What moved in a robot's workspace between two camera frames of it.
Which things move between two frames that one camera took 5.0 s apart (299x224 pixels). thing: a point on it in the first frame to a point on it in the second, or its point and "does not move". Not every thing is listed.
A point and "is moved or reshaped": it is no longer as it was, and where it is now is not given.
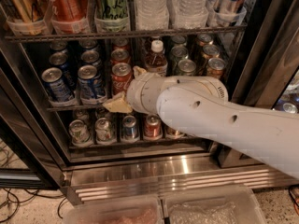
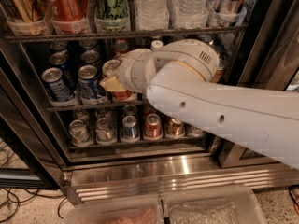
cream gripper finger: x=118 y=106 to x=113 y=84
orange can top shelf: x=67 y=7 does not move
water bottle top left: x=152 y=7 does not move
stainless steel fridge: x=67 y=49 does not move
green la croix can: x=111 y=8 does not move
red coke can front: x=121 y=74 is moved or reshaped
